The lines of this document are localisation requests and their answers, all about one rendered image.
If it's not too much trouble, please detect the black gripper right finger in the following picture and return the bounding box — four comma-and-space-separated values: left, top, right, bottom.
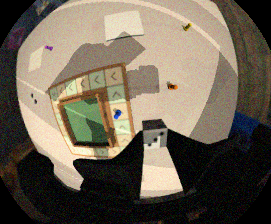
166, 128, 241, 196

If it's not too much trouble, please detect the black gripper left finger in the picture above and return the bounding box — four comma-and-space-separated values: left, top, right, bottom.
72, 131, 144, 202

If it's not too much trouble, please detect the white die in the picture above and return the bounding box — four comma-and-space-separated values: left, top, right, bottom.
142, 119, 167, 149

